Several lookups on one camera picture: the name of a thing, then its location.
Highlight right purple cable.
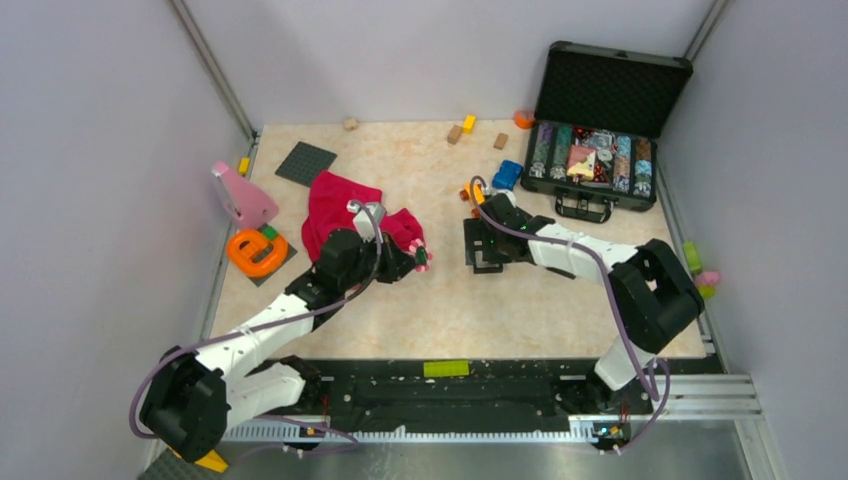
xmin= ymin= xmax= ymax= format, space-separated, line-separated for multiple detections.
xmin=468 ymin=175 xmax=672 ymax=455

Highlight orange plastic toy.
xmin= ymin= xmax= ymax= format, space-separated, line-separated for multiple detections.
xmin=226 ymin=229 xmax=290 ymax=279

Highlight dark grey building baseplate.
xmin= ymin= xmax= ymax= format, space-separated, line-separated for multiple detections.
xmin=275 ymin=141 xmax=337 ymax=187

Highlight yellow toy car red wheels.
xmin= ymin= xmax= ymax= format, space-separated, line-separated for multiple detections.
xmin=459 ymin=183 xmax=486 ymax=205

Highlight blue toy car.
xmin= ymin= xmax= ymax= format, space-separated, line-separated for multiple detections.
xmin=491 ymin=159 xmax=524 ymax=191

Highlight playing card box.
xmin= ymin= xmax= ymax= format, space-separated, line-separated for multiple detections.
xmin=566 ymin=145 xmax=596 ymax=181

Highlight pink plastic piece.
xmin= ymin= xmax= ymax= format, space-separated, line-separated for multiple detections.
xmin=211 ymin=162 xmax=279 ymax=230

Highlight green pink toy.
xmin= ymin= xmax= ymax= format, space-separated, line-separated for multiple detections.
xmin=682 ymin=241 xmax=722 ymax=300

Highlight yellow wedge brick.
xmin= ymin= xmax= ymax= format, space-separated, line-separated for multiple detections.
xmin=192 ymin=450 xmax=230 ymax=474

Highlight magenta garment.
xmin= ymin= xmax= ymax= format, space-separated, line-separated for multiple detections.
xmin=301 ymin=171 xmax=425 ymax=261

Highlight orange object behind case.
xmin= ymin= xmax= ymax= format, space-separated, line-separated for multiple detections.
xmin=513 ymin=110 xmax=535 ymax=130

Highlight green flat brick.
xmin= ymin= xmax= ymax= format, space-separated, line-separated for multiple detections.
xmin=422 ymin=360 xmax=471 ymax=379

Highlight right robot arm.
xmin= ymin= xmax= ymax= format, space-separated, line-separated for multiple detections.
xmin=460 ymin=191 xmax=705 ymax=412

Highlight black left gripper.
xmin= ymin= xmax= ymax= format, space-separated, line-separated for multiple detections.
xmin=340 ymin=230 xmax=419 ymax=291

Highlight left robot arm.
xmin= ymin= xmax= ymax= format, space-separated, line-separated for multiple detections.
xmin=130 ymin=229 xmax=430 ymax=461

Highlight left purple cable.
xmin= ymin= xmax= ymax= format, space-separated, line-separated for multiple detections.
xmin=129 ymin=198 xmax=386 ymax=458

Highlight black poker chip case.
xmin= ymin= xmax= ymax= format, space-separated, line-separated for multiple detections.
xmin=520 ymin=41 xmax=694 ymax=223

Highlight pink flower brooch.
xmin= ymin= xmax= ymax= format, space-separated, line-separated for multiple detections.
xmin=408 ymin=239 xmax=432 ymax=273

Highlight purple cable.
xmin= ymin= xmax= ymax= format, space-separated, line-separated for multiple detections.
xmin=129 ymin=198 xmax=386 ymax=458
xmin=468 ymin=175 xmax=672 ymax=455

